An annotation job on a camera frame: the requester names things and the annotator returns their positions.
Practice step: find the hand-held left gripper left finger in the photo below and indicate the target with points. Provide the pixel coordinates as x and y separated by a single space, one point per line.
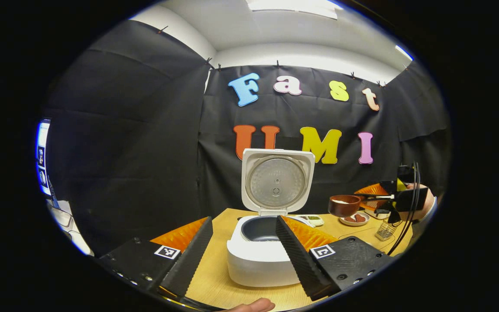
189 260

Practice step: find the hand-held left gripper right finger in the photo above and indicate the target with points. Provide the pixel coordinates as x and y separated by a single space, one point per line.
299 260

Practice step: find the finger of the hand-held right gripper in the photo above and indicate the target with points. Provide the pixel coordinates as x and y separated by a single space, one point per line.
373 190
373 204

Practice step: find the brown wooden spoon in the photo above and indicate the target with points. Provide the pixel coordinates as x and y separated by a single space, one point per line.
342 209

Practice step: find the white rice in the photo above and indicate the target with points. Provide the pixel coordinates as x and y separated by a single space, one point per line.
340 201

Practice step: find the white rice cooker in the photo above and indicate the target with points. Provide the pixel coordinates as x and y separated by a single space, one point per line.
254 264

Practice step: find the brown meat slice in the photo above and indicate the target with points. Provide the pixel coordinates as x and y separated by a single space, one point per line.
350 219
360 218

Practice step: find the white round plate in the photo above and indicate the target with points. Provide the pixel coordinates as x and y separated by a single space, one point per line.
345 223

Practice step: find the white divided grain dish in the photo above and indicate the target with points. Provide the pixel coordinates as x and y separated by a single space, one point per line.
314 223

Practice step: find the black backdrop cloth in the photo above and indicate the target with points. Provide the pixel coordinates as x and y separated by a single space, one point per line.
145 151

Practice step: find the lit computer monitor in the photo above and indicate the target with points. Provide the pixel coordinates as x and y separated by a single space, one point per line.
43 138

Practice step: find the large ceiling light panel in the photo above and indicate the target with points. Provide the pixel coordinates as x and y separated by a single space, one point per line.
293 5

